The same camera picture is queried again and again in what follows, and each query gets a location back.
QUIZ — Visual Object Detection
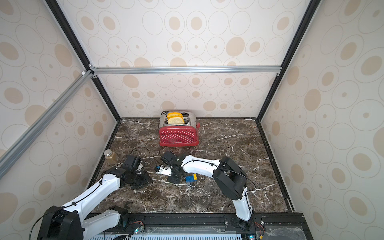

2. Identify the blue lego brick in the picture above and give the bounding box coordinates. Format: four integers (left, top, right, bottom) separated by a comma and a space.
185, 176, 196, 183

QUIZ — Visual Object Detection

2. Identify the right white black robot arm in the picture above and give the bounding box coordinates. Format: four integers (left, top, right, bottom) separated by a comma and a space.
161, 151, 253, 222

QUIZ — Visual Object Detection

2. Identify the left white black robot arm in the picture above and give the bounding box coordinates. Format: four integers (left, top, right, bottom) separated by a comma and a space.
37, 155, 153, 240

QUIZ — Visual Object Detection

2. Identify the small brown liquid bottle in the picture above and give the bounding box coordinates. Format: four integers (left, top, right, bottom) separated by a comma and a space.
104, 149, 119, 165

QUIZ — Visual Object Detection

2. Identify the red polka dot toaster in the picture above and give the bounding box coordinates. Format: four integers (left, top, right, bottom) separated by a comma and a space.
158, 111, 200, 147

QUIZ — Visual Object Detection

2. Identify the front yellow toast slice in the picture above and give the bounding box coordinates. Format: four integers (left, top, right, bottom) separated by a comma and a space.
168, 116, 185, 125

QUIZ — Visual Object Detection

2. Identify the yellow toast slice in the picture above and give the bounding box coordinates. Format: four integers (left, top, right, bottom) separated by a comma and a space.
168, 116, 185, 125
167, 112, 183, 119

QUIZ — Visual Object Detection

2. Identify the back yellow toast slice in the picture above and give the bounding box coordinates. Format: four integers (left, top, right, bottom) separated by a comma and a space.
167, 112, 183, 119

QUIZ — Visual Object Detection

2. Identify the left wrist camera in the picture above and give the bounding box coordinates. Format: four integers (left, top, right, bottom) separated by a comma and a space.
135, 163, 144, 174

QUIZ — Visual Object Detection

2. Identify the horizontal aluminium back rail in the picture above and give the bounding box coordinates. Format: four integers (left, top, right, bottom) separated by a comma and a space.
90, 64, 282, 75

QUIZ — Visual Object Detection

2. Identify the diagonal aluminium left rail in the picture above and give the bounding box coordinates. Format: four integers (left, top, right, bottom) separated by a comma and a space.
1, 70, 93, 178

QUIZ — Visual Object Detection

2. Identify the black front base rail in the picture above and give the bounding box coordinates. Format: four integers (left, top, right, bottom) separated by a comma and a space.
93, 213, 313, 240

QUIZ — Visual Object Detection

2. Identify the left black corner post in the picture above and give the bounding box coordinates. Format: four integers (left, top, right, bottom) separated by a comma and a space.
45, 0, 121, 122

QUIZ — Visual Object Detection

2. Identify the black corner post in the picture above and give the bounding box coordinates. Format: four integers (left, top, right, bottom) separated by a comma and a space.
257, 0, 321, 123
45, 0, 121, 122

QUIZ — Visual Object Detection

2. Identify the right black corner post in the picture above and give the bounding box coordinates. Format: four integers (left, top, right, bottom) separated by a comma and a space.
257, 0, 321, 123

